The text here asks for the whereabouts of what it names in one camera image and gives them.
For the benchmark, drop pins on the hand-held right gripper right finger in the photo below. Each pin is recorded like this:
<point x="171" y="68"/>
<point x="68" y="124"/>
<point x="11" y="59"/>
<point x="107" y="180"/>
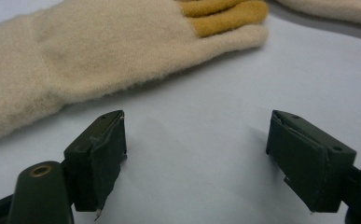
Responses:
<point x="308" y="165"/>

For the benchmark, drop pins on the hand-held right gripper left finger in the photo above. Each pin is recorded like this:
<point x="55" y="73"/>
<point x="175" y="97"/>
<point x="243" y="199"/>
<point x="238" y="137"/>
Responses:
<point x="100" y="161"/>

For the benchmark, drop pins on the cream and mustard fleece glove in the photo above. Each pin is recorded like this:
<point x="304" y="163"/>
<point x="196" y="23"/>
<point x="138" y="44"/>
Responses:
<point x="333" y="9"/>
<point x="85" y="56"/>

